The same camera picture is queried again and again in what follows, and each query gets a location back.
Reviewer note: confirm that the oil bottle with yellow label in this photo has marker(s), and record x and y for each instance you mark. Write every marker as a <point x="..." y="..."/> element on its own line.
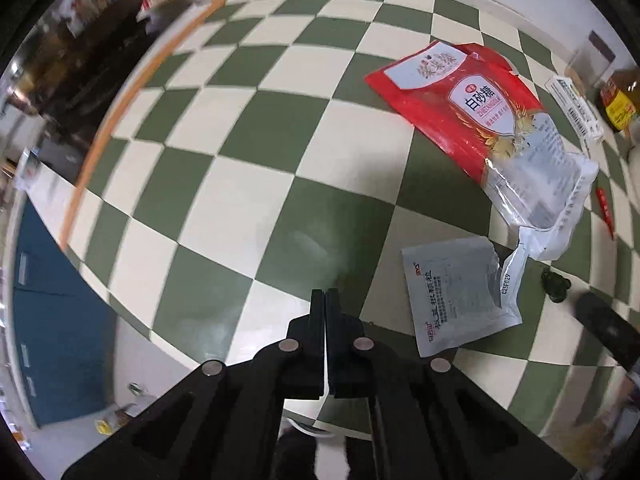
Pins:
<point x="620" y="102"/>

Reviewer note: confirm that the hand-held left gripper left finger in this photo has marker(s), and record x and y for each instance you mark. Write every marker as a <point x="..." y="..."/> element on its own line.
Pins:
<point x="317" y="321"/>

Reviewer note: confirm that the small white barcode box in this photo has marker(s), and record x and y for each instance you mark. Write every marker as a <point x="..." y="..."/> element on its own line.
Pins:
<point x="575" y="105"/>

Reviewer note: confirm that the white torn sachet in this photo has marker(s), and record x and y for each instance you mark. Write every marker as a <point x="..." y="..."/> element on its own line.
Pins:
<point x="450" y="300"/>

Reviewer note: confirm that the small dark green object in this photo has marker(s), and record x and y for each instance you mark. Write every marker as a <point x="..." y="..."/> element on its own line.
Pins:
<point x="555" y="285"/>

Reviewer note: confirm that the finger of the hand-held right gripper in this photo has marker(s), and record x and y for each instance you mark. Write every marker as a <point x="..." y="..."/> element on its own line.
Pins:
<point x="607" y="327"/>

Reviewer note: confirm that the blue cabinet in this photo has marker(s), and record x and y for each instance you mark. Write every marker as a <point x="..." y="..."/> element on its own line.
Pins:
<point x="55" y="320"/>

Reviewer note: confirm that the green white checkered tablecloth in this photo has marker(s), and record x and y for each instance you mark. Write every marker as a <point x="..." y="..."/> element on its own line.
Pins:
<point x="280" y="125"/>

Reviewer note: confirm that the clear plastic jar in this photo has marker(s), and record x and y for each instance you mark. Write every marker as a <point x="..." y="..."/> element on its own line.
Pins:
<point x="590" y="62"/>

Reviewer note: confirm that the dark shelf unit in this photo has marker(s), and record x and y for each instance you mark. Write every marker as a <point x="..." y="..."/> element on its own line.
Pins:
<point x="85" y="65"/>

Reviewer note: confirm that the red and clear sugar bag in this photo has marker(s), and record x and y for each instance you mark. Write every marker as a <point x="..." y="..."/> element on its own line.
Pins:
<point x="480" y="110"/>

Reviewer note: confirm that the small red packet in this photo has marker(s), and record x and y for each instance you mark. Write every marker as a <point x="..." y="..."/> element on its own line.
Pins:
<point x="605" y="210"/>

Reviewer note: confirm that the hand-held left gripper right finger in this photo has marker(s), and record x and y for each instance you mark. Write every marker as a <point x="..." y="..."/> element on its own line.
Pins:
<point x="334" y="321"/>

